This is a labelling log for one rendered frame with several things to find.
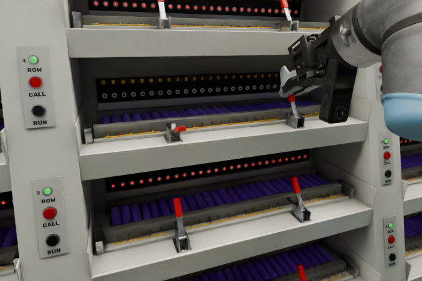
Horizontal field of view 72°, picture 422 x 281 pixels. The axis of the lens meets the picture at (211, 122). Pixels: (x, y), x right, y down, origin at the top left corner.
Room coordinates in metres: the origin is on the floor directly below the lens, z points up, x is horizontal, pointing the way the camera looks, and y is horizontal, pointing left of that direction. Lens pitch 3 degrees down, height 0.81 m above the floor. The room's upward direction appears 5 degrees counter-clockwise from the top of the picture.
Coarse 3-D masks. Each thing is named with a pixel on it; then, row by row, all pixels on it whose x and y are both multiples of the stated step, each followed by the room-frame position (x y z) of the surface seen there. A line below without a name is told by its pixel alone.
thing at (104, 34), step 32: (64, 0) 0.46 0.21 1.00; (96, 0) 0.64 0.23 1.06; (128, 0) 0.66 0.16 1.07; (160, 0) 0.54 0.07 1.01; (192, 0) 0.71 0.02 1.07; (224, 0) 0.73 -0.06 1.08; (256, 0) 0.76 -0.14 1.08; (288, 0) 0.79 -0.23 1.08; (96, 32) 0.47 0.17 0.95; (128, 32) 0.49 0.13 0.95; (160, 32) 0.51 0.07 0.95; (192, 32) 0.53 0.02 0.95; (224, 32) 0.55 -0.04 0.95; (256, 32) 0.57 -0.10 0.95; (288, 32) 0.59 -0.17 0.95; (320, 32) 0.68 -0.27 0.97
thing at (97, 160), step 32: (224, 96) 0.73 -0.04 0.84; (256, 96) 0.76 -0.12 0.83; (320, 96) 0.80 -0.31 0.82; (352, 96) 0.69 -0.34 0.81; (256, 128) 0.60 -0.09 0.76; (288, 128) 0.61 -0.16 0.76; (320, 128) 0.61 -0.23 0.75; (352, 128) 0.64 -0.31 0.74; (96, 160) 0.47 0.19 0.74; (128, 160) 0.49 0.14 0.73; (160, 160) 0.51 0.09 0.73; (192, 160) 0.53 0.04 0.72; (224, 160) 0.55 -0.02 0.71
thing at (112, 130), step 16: (240, 112) 0.63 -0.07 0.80; (256, 112) 0.64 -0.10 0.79; (272, 112) 0.65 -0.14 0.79; (304, 112) 0.68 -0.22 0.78; (96, 128) 0.52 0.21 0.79; (112, 128) 0.53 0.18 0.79; (128, 128) 0.54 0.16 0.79; (144, 128) 0.56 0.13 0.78; (160, 128) 0.57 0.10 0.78; (192, 128) 0.57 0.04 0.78
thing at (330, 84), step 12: (336, 60) 0.47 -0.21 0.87; (336, 72) 0.47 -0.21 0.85; (348, 72) 0.48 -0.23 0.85; (336, 84) 0.48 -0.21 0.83; (348, 84) 0.49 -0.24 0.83; (324, 96) 0.50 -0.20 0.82; (336, 96) 0.49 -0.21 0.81; (348, 96) 0.50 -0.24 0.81; (324, 108) 0.50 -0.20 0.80; (336, 108) 0.49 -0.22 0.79; (348, 108) 0.51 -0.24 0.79; (324, 120) 0.51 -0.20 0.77; (336, 120) 0.50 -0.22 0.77
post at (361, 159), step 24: (312, 0) 0.81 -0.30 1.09; (336, 0) 0.73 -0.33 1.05; (360, 0) 0.66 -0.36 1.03; (360, 72) 0.67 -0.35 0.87; (312, 96) 0.83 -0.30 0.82; (360, 96) 0.67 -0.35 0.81; (360, 144) 0.68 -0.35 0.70; (360, 168) 0.68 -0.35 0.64; (384, 192) 0.67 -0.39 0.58; (384, 216) 0.67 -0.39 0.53; (360, 240) 0.70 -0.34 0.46; (384, 264) 0.66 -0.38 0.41
